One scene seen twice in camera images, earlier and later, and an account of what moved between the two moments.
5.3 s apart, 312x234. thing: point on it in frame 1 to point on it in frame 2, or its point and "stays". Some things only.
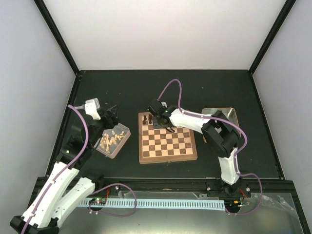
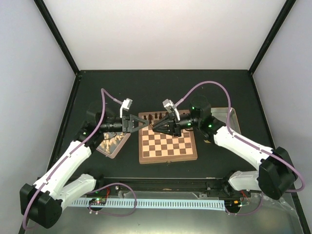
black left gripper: x=114 y=118 to x=130 y=119
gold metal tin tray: x=229 y=112 stays
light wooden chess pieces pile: x=106 y=142 stays
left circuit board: x=97 y=201 stays
